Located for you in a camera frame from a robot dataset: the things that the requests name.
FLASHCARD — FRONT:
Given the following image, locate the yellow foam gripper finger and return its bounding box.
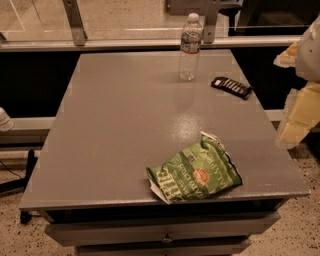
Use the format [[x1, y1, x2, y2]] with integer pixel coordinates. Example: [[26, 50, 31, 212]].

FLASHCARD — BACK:
[[275, 82, 320, 149], [273, 42, 299, 68]]

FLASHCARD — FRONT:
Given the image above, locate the black rxbar chocolate bar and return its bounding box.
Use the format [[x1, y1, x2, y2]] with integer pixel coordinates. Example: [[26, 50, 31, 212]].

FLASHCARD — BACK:
[[211, 77, 253, 100]]

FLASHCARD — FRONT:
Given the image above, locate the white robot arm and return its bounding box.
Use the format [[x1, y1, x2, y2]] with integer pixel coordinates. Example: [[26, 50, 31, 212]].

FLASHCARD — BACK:
[[274, 17, 320, 149]]

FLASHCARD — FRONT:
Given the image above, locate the clear plastic water bottle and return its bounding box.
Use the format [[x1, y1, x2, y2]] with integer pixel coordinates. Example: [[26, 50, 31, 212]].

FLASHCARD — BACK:
[[179, 13, 203, 81]]

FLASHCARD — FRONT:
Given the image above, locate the green chips bag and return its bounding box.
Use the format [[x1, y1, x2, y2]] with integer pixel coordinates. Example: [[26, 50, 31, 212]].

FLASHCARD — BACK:
[[146, 132, 243, 204]]

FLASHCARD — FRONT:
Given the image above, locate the grey table drawer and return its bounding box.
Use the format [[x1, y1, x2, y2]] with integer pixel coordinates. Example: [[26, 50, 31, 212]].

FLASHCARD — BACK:
[[45, 211, 280, 246]]

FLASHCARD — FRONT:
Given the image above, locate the grey metal railing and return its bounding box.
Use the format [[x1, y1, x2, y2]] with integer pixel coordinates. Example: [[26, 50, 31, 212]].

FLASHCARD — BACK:
[[0, 0, 303, 53]]

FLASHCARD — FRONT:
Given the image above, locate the white object at left edge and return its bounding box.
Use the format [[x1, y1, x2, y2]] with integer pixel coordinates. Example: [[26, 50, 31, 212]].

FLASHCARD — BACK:
[[0, 107, 14, 132]]

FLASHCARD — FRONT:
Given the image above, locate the black stand base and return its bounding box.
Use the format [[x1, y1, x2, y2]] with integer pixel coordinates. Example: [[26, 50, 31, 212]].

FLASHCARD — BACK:
[[0, 150, 37, 224]]

